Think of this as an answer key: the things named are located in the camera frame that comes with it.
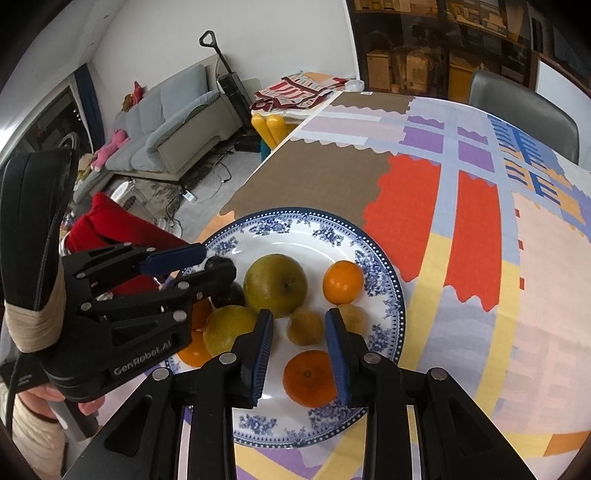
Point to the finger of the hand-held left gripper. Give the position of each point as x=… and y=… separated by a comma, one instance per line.
x=175, y=258
x=217, y=277

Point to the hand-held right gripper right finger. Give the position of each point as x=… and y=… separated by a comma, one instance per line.
x=335, y=360

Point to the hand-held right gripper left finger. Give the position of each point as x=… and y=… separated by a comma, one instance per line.
x=262, y=357

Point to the dark purple plum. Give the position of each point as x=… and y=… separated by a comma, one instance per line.
x=234, y=300

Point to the yellow-green round fruit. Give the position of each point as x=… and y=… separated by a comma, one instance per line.
x=228, y=330

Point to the small tan fruit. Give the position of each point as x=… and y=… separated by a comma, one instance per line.
x=305, y=326

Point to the round tan speckled fruit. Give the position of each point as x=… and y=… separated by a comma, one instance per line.
x=356, y=318

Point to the green apple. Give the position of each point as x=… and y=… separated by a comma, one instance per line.
x=275, y=284

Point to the small orange citrus fruit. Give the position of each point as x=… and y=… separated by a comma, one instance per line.
x=202, y=316
x=196, y=350

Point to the orange mandarin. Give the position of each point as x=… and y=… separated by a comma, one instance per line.
x=343, y=281
x=307, y=378

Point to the blue patterned white plate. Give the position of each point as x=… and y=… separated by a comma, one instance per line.
x=300, y=249

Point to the person's left forearm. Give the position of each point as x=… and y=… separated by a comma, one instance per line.
x=37, y=443

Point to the person's left hand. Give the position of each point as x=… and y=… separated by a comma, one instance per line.
x=51, y=401

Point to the white power strip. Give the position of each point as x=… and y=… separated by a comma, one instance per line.
x=189, y=195

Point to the red garment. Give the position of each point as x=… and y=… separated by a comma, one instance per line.
x=115, y=221

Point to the grey sofa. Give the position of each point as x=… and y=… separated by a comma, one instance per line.
x=184, y=138

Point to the pink plush toy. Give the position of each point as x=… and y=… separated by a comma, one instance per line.
x=111, y=148

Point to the yellow rounded object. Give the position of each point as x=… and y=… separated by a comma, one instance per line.
x=270, y=129

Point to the brown plush toy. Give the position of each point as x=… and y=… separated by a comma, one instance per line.
x=128, y=102

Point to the blue curtain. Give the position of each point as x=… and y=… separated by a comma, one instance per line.
x=90, y=110

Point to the red plush toy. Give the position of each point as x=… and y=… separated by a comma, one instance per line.
x=139, y=90

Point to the black upright vacuum cleaner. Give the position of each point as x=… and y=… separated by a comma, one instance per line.
x=231, y=92

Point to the colourful patchwork tablecloth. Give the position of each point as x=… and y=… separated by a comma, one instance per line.
x=508, y=323

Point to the folded red striped cloth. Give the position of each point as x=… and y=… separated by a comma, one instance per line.
x=295, y=92

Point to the white plastic bag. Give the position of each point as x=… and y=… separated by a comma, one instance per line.
x=355, y=86

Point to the cardboard box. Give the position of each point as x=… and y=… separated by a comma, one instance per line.
x=378, y=69
x=411, y=69

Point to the yellow storage box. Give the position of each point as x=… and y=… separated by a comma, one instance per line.
x=461, y=74

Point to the grey dining chair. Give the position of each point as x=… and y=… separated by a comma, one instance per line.
x=521, y=106

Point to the dark wooden cabinet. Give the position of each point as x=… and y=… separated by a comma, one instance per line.
x=438, y=27

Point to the white cabinet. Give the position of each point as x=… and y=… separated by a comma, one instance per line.
x=563, y=92

